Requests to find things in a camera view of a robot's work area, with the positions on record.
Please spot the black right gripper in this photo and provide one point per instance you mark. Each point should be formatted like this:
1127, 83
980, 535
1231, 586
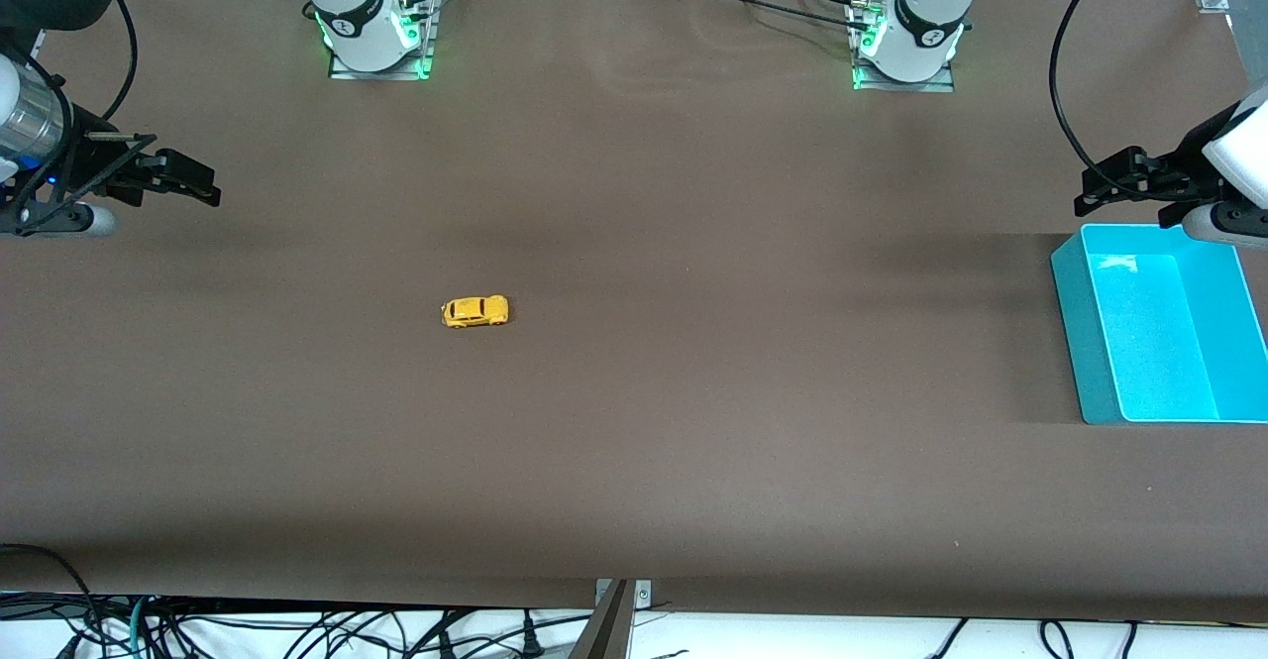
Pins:
92, 164

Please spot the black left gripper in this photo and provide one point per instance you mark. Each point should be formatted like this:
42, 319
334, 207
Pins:
1182, 171

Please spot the yellow toy beetle car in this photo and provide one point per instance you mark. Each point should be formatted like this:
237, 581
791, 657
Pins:
475, 312

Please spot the turquoise plastic bin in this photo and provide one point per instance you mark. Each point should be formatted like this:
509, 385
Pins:
1169, 342

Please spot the brown table cover sheet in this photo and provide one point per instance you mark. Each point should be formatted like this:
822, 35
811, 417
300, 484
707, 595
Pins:
693, 421

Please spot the dark grey metal bar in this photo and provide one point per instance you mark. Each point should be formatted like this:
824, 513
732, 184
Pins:
604, 634

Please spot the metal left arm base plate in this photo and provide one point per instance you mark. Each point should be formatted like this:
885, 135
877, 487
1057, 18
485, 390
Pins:
901, 86

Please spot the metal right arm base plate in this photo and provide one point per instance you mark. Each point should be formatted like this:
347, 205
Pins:
428, 50

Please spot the small metal table bracket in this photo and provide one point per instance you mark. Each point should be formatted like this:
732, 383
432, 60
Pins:
642, 595

